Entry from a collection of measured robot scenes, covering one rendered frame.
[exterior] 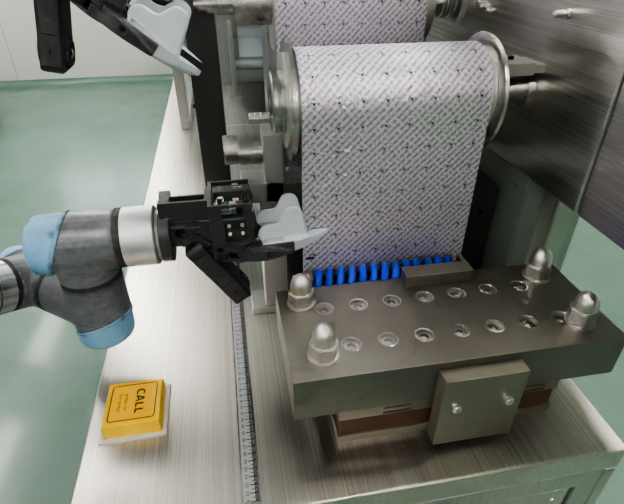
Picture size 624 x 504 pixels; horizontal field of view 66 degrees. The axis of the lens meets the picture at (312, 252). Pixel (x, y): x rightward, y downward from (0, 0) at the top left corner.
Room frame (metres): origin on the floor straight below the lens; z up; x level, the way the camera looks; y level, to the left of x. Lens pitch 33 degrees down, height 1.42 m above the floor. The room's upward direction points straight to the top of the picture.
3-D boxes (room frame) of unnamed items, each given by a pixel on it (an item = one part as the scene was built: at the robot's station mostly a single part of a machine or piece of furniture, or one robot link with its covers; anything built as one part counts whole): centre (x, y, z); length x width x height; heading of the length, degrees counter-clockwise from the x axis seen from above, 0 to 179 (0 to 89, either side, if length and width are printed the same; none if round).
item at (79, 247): (0.50, 0.29, 1.11); 0.11 x 0.08 x 0.09; 100
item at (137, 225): (0.52, 0.21, 1.11); 0.08 x 0.05 x 0.08; 10
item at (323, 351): (0.39, -0.01, 1.05); 0.04 x 0.04 x 0.04
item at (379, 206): (0.57, -0.10, 1.11); 0.23 x 0.01 x 0.18; 100
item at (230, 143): (0.63, 0.11, 1.18); 0.04 x 0.02 x 0.04; 10
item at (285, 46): (0.61, 0.03, 1.25); 0.15 x 0.01 x 0.15; 10
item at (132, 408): (0.41, 0.23, 0.91); 0.07 x 0.07 x 0.02; 10
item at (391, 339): (0.46, -0.16, 1.00); 0.40 x 0.16 x 0.06; 100
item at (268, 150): (0.63, 0.07, 1.05); 0.06 x 0.05 x 0.31; 100
